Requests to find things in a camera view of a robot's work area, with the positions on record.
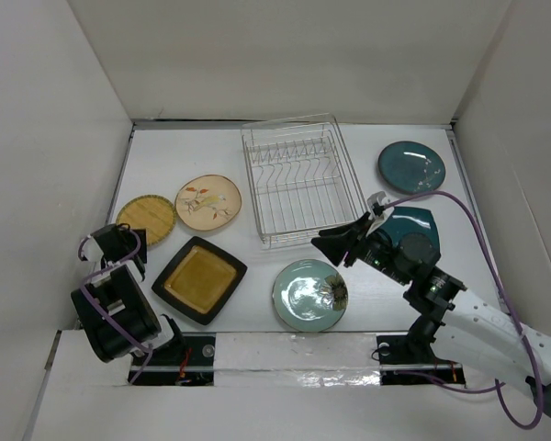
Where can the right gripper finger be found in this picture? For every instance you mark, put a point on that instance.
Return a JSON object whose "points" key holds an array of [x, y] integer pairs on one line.
{"points": [[354, 227], [335, 248]]}

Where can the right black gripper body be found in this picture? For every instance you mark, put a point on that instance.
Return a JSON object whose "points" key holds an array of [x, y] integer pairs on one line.
{"points": [[375, 252]]}

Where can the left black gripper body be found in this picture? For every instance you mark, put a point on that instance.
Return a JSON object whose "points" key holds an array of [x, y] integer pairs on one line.
{"points": [[130, 240]]}

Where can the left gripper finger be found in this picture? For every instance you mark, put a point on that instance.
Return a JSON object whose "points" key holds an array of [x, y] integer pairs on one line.
{"points": [[138, 262], [137, 240]]}

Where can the round woven bamboo plate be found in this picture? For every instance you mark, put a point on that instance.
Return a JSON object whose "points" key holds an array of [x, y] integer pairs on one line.
{"points": [[152, 213]]}

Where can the beige bird painted plate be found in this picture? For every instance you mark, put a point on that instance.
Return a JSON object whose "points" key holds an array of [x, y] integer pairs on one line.
{"points": [[208, 202]]}

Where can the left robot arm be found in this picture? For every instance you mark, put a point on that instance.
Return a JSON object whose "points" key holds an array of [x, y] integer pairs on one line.
{"points": [[111, 307]]}

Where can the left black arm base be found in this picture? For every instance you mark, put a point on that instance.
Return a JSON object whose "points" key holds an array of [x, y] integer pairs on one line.
{"points": [[189, 366]]}

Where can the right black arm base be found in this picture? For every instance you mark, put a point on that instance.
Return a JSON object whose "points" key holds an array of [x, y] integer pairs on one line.
{"points": [[399, 366]]}

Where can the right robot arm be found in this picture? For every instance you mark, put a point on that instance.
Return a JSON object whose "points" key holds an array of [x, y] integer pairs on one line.
{"points": [[454, 324]]}

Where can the square dark teal plate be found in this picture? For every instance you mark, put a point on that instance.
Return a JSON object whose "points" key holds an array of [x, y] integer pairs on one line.
{"points": [[415, 225]]}

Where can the light green flower plate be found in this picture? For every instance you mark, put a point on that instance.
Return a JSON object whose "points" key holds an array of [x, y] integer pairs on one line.
{"points": [[310, 296]]}

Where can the square brown yellow plate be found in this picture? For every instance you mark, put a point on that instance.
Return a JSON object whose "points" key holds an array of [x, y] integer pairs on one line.
{"points": [[199, 280]]}

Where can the round dark teal plate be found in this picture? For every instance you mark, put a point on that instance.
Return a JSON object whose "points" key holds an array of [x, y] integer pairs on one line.
{"points": [[411, 167]]}

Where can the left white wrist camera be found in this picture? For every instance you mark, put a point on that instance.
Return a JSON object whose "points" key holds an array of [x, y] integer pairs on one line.
{"points": [[89, 250]]}

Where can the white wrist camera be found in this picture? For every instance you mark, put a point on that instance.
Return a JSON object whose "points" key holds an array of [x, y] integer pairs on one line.
{"points": [[376, 206], [89, 250]]}

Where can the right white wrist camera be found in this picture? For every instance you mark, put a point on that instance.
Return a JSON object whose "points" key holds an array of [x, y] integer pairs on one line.
{"points": [[376, 206]]}

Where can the metal wire dish rack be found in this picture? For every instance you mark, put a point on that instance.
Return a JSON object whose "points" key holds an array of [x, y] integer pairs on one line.
{"points": [[301, 178]]}

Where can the silver taped front rail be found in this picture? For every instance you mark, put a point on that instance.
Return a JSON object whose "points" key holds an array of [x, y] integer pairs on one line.
{"points": [[295, 360]]}

